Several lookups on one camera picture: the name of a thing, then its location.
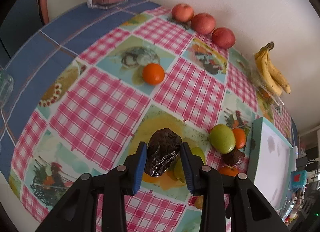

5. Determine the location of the pink checkered fruit tablecloth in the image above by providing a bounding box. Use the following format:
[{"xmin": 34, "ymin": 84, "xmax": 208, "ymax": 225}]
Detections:
[{"xmin": 8, "ymin": 6, "xmax": 291, "ymax": 222}]

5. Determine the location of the dark wrinkled avocado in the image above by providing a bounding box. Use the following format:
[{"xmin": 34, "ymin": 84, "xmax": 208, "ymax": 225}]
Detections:
[{"xmin": 144, "ymin": 129, "xmax": 182, "ymax": 177}]

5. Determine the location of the green mango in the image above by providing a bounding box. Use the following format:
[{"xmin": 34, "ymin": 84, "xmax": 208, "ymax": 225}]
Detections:
[{"xmin": 209, "ymin": 124, "xmax": 235, "ymax": 154}]

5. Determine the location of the small orange tangerine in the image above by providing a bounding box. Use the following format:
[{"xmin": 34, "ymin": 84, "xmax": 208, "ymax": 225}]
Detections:
[{"xmin": 232, "ymin": 128, "xmax": 246, "ymax": 150}]

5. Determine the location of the large orange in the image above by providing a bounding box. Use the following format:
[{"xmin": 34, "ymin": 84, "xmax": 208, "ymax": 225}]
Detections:
[{"xmin": 142, "ymin": 63, "xmax": 165, "ymax": 86}]

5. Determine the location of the middle red apple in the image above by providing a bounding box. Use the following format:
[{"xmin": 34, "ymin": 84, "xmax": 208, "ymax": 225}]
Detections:
[{"xmin": 190, "ymin": 13, "xmax": 216, "ymax": 35}]

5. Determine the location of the small brown kiwi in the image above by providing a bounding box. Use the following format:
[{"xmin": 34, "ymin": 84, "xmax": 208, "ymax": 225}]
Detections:
[{"xmin": 194, "ymin": 196, "xmax": 203, "ymax": 210}]

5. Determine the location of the right red apple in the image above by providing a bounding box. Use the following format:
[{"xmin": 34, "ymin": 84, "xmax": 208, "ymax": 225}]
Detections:
[{"xmin": 212, "ymin": 27, "xmax": 236, "ymax": 49}]

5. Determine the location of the blue plaid tablecloth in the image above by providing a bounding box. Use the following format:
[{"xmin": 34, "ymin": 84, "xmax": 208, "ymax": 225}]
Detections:
[{"xmin": 1, "ymin": 0, "xmax": 159, "ymax": 172}]

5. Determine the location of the clear glass mug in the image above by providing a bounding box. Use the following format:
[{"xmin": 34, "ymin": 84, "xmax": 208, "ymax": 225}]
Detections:
[{"xmin": 0, "ymin": 67, "xmax": 14, "ymax": 109}]

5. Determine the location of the yellow banana bunch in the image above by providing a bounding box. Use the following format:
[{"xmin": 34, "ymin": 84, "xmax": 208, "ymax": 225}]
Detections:
[{"xmin": 254, "ymin": 42, "xmax": 291, "ymax": 96}]

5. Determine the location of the white tray teal rim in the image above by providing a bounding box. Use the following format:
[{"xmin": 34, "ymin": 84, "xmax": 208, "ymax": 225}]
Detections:
[{"xmin": 247, "ymin": 117, "xmax": 293, "ymax": 211}]

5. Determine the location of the clear plastic fruit container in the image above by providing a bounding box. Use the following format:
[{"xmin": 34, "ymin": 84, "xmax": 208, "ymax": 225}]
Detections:
[{"xmin": 249, "ymin": 70, "xmax": 284, "ymax": 106}]

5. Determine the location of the teal box red label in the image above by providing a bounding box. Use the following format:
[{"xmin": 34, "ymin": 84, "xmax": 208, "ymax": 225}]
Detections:
[{"xmin": 291, "ymin": 170, "xmax": 308, "ymax": 189}]

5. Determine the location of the left red apple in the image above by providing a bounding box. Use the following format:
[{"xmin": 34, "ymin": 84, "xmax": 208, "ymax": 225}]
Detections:
[{"xmin": 171, "ymin": 3, "xmax": 194, "ymax": 23}]

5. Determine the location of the red apple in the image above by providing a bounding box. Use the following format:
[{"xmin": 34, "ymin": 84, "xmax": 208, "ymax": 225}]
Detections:
[
  {"xmin": 171, "ymin": 3, "xmax": 194, "ymax": 23},
  {"xmin": 212, "ymin": 27, "xmax": 236, "ymax": 49},
  {"xmin": 190, "ymin": 13, "xmax": 216, "ymax": 35}
]

